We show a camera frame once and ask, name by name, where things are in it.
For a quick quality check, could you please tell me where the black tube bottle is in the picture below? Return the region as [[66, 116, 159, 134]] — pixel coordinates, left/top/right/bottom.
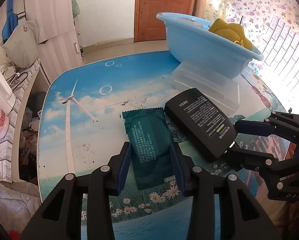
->
[[164, 88, 237, 163]]

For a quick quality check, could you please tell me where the grey tote bag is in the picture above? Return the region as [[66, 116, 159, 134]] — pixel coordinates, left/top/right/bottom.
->
[[1, 20, 39, 68]]

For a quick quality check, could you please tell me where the brown wooden door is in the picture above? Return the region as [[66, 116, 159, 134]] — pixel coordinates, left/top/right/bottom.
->
[[134, 0, 194, 42]]

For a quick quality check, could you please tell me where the white electric kettle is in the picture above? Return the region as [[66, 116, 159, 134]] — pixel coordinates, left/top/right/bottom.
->
[[0, 71, 16, 115]]

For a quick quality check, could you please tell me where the blue strap bag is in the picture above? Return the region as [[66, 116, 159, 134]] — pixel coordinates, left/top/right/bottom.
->
[[2, 0, 18, 44]]

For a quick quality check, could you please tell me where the clear plastic storage box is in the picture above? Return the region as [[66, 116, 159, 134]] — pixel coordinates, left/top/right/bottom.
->
[[170, 61, 240, 117]]

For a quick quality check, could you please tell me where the light blue plastic basin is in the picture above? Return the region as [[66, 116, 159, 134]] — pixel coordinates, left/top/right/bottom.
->
[[156, 12, 264, 79]]

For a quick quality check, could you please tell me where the dark green snack packet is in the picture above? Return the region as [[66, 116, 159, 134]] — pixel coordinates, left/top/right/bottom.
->
[[122, 107, 174, 190]]

